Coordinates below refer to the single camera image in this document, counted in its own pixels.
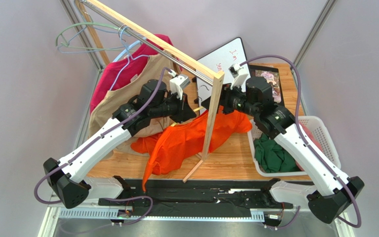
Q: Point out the orange t-shirt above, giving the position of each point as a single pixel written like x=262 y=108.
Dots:
x=168 y=149

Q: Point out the blue hanger at back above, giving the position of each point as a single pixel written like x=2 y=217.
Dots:
x=126 y=54

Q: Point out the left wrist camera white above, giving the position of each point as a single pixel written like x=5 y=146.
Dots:
x=178 y=83

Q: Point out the white plastic basket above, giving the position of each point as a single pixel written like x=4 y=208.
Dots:
x=320 y=133

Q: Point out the green t-shirt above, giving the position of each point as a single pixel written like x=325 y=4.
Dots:
x=272 y=158

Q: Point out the yellow hanger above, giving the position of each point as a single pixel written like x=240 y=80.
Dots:
x=196 y=110

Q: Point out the dusty pink t-shirt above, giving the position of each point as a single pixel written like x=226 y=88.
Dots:
x=309 y=134

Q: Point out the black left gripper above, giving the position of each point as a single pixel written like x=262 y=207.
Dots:
x=186 y=113

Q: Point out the mint green hanger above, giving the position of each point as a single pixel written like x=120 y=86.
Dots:
x=64 y=45

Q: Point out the magenta t-shirt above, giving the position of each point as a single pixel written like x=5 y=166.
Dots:
x=126 y=77

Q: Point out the metal hanging rod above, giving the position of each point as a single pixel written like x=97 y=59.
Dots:
x=162 y=47

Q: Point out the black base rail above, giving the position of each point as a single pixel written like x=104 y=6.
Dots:
x=196 y=198

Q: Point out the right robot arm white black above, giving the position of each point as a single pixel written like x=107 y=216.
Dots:
x=332 y=192

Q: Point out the white whiteboard black frame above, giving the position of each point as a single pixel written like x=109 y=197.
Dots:
x=220 y=59

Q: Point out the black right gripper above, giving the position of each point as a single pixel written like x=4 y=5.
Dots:
x=224 y=99

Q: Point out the illustrated paperback book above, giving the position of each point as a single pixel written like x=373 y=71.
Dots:
x=273 y=79

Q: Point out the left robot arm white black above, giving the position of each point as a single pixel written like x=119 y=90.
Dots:
x=68 y=175

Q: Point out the light blue wire hanger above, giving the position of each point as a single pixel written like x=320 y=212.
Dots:
x=83 y=40

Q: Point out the wooden clothes rack frame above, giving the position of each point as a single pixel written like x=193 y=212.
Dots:
x=212 y=114

